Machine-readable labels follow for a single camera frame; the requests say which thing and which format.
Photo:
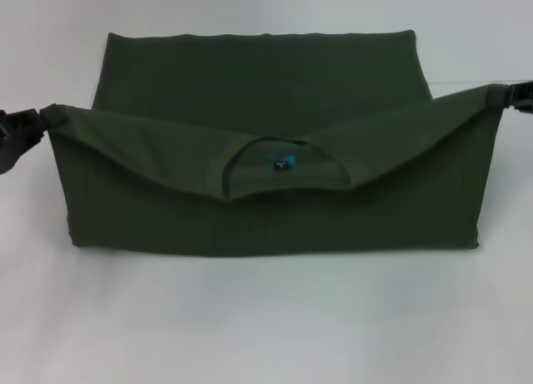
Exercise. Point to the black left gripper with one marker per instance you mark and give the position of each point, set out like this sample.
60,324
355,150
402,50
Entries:
18,128

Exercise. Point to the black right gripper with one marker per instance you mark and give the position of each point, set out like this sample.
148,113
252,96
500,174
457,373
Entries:
520,97

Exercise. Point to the dark green FREE! t-shirt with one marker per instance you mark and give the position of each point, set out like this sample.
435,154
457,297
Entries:
270,217

